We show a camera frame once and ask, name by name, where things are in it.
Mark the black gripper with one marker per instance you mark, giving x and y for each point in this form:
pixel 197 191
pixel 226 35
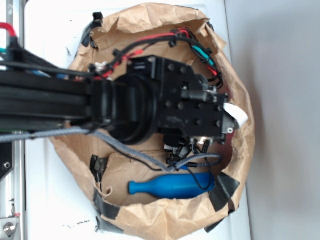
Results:
pixel 183 105

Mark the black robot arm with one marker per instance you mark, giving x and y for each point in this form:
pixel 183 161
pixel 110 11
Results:
pixel 35 97

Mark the brown paper bag tray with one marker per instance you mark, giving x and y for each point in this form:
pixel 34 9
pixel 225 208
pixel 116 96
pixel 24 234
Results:
pixel 103 175

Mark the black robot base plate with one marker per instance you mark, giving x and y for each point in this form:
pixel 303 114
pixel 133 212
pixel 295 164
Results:
pixel 6 159

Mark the aluminium frame rail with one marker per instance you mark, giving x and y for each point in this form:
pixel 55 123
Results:
pixel 12 186

